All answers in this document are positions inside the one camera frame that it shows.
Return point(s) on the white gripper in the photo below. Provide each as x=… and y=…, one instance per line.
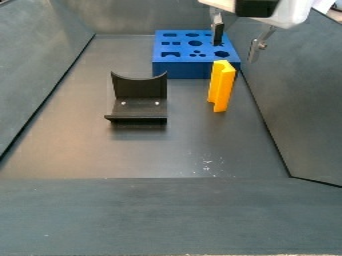
x=281, y=13

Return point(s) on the yellow arch block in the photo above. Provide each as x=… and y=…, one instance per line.
x=221, y=85

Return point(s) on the blue foam shape board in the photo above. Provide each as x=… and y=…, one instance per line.
x=184, y=53

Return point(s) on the black curved stand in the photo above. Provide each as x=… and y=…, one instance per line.
x=140, y=99

